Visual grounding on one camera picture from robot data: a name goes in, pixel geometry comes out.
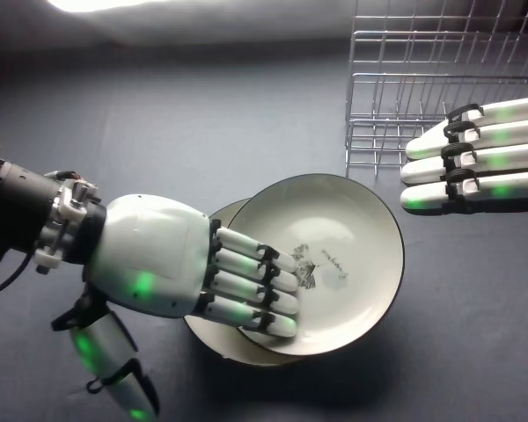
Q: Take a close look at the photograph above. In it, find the white plate with black rim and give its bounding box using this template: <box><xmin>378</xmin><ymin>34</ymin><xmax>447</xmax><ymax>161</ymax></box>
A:
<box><xmin>226</xmin><ymin>174</ymin><xmax>407</xmax><ymax>357</ymax></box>
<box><xmin>182</xmin><ymin>198</ymin><xmax>304</xmax><ymax>367</ymax></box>

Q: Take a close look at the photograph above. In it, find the white backdrop sheet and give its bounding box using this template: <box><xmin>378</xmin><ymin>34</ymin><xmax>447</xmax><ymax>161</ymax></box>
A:
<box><xmin>0</xmin><ymin>0</ymin><xmax>357</xmax><ymax>47</ymax></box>

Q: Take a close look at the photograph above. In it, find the silver wire dish rack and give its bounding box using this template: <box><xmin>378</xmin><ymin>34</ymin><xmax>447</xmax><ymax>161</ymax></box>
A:
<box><xmin>346</xmin><ymin>0</ymin><xmax>528</xmax><ymax>179</ymax></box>

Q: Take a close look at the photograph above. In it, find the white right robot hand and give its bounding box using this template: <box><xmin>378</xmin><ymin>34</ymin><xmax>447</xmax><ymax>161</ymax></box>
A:
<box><xmin>399</xmin><ymin>97</ymin><xmax>528</xmax><ymax>217</ymax></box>

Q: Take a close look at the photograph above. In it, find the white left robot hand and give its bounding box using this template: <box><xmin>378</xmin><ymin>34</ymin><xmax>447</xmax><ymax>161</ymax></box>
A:
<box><xmin>51</xmin><ymin>194</ymin><xmax>300</xmax><ymax>422</ymax></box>

